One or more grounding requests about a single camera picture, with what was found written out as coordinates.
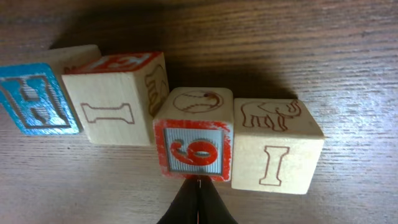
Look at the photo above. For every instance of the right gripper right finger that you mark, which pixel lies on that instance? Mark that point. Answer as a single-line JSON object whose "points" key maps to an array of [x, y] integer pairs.
{"points": [[211, 208]]}

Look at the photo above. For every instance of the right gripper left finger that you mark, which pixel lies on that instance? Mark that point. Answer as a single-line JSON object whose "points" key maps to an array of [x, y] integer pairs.
{"points": [[184, 207]]}

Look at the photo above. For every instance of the wooden block red 6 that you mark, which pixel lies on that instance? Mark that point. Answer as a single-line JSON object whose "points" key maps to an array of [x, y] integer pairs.
{"points": [[194, 133]]}

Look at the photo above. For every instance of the wooden block plain I elephant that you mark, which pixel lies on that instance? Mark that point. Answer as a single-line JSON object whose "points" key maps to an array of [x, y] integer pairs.
{"points": [[277, 144]]}

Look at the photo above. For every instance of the wooden block green side I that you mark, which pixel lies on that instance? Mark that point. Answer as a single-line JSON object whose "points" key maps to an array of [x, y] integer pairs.
{"points": [[117, 96]]}

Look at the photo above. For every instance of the wooden block blue H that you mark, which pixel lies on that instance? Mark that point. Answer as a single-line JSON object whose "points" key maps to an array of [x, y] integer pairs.
{"points": [[33, 93]]}

